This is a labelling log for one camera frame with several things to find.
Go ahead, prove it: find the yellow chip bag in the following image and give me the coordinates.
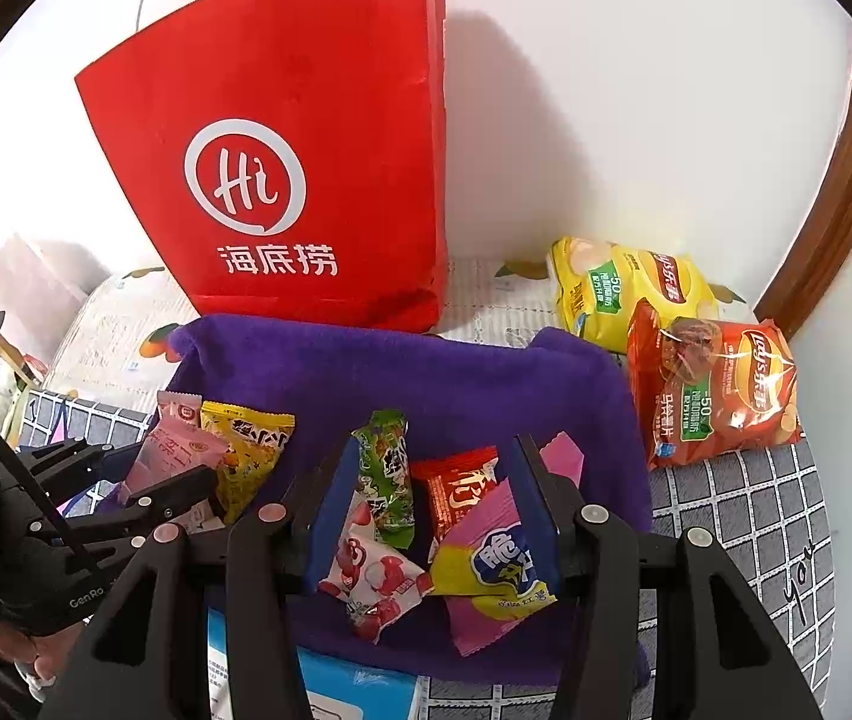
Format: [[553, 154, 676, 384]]
[[550, 236, 719, 353]]

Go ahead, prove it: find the strawberry print snack packet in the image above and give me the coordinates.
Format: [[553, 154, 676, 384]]
[[317, 491, 434, 644]]

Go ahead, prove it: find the green snack packet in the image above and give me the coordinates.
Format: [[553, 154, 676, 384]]
[[351, 409, 417, 550]]

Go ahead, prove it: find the pink and yellow snack packet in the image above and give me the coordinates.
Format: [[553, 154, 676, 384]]
[[430, 431, 584, 657]]

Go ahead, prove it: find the red snack packet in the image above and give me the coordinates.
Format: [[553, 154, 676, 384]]
[[409, 446, 502, 548]]

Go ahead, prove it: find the pink striped snack packet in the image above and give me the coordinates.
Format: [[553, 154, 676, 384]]
[[120, 390, 232, 503]]

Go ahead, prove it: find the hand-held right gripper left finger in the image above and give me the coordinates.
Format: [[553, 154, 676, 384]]
[[36, 435, 363, 720]]

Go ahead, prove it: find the blue tissue box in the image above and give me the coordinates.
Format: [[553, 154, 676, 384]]
[[205, 600, 427, 720]]

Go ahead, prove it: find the white plastic bag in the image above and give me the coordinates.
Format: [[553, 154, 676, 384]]
[[0, 232, 108, 361]]

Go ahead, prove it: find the grey checked tablecloth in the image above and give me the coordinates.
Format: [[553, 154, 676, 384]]
[[17, 386, 839, 720]]

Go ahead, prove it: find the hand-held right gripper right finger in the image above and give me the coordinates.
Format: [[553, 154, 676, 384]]
[[512, 433, 824, 720]]

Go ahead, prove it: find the brown wooden door frame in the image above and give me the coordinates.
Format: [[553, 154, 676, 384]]
[[754, 26, 852, 342]]

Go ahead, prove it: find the purple cloth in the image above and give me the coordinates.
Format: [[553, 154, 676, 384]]
[[145, 313, 656, 687]]

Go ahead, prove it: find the red paper bag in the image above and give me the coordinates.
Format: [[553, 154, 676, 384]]
[[73, 0, 448, 335]]

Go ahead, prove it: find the orange chip bag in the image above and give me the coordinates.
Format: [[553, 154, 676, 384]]
[[626, 298, 803, 472]]

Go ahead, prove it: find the person's left hand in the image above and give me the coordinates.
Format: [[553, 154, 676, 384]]
[[0, 615, 86, 691]]

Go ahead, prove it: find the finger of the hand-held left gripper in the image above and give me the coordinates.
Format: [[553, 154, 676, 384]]
[[17, 439, 134, 488], [58, 465, 218, 552]]

